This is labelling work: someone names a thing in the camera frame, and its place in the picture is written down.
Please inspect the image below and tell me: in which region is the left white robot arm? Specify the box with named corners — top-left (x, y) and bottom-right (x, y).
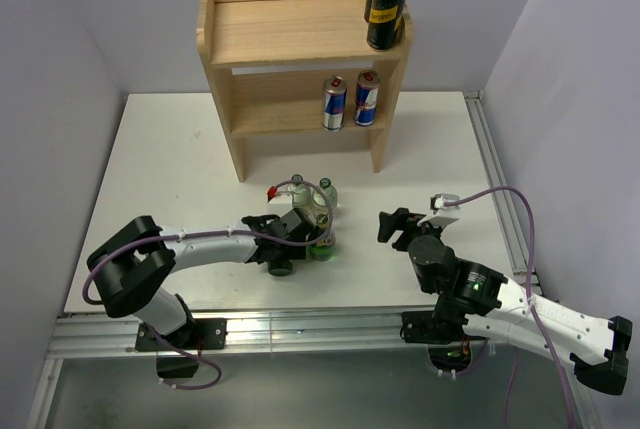
top-left (82, 209), bottom-right (326, 348)

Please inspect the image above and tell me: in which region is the front aluminium rail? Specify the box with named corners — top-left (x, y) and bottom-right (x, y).
top-left (45, 306), bottom-right (413, 360)

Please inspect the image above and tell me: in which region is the right clear Chang bottle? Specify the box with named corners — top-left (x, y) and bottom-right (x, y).
top-left (312, 177), bottom-right (338, 219)

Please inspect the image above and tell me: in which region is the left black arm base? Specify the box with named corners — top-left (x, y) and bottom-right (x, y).
top-left (134, 318), bottom-right (227, 390)

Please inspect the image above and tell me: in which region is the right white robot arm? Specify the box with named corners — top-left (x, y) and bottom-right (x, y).
top-left (377, 208), bottom-right (633, 396)

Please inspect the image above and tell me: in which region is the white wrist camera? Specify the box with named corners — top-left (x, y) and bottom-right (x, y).
top-left (265, 184), bottom-right (293, 217)
top-left (417, 193), bottom-right (460, 228)

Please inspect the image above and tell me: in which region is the green glass bottle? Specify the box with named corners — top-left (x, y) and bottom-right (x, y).
top-left (267, 260), bottom-right (294, 277)
top-left (308, 213), bottom-right (336, 262)

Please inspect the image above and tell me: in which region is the clear chang bottle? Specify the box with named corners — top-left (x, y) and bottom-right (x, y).
top-left (312, 177), bottom-right (338, 219)
top-left (287, 174), bottom-right (312, 221)

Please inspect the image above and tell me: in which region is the aluminium rail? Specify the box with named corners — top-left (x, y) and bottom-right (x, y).
top-left (462, 90), bottom-right (544, 285)
top-left (45, 306), bottom-right (413, 360)

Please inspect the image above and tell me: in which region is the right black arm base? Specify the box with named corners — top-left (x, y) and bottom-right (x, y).
top-left (399, 310), bottom-right (488, 381)

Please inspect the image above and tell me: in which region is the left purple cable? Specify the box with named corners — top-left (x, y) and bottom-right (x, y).
top-left (81, 179), bottom-right (335, 390)

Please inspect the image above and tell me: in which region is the Red Bull can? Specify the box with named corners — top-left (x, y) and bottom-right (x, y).
top-left (322, 76), bottom-right (347, 131)
top-left (354, 70), bottom-right (380, 127)

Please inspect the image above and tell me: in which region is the left clear Chang bottle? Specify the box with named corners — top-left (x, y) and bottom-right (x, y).
top-left (287, 174), bottom-right (312, 221)

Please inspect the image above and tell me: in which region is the front black yellow can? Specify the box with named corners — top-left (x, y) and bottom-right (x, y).
top-left (367, 0), bottom-right (406, 51)

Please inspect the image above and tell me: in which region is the purple cable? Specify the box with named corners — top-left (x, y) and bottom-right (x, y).
top-left (81, 179), bottom-right (335, 390)
top-left (447, 183), bottom-right (584, 429)

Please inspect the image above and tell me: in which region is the wooden two-tier shelf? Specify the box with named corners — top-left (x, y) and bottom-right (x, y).
top-left (196, 0), bottom-right (413, 181)

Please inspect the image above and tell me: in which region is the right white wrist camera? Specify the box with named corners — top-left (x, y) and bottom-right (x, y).
top-left (417, 193), bottom-right (460, 228)

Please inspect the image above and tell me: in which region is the right aluminium rail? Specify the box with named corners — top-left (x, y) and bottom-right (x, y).
top-left (462, 90), bottom-right (544, 285)

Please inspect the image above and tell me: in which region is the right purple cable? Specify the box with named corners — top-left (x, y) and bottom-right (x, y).
top-left (447, 183), bottom-right (584, 429)

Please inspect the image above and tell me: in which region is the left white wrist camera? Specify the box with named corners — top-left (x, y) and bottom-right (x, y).
top-left (265, 184), bottom-right (293, 217)

